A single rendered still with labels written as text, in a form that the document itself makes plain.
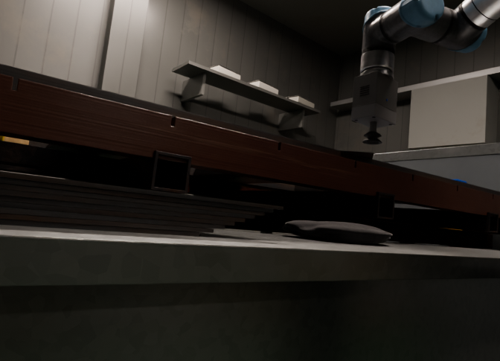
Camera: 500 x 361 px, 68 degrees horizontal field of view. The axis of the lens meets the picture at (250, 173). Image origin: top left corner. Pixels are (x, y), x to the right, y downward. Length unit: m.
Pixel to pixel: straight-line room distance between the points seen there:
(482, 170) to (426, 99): 3.11
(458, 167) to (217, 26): 3.42
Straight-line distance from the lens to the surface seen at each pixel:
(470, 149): 1.63
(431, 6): 0.88
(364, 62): 0.93
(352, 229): 0.55
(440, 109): 4.55
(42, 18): 3.77
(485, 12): 0.94
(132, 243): 0.28
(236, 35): 4.66
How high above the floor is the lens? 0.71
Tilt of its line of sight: 6 degrees up
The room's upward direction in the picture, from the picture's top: 6 degrees clockwise
